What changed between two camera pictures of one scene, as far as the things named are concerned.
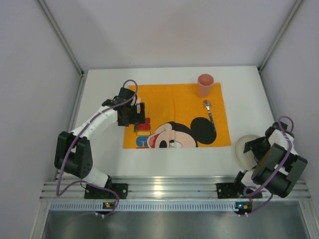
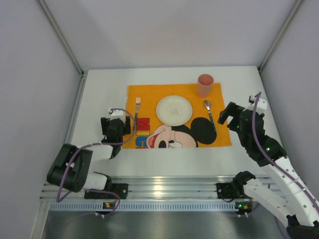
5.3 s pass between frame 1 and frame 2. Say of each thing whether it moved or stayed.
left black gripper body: moved
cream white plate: moved
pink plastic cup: stayed
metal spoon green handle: stayed
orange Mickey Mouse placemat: stayed
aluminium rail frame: stayed
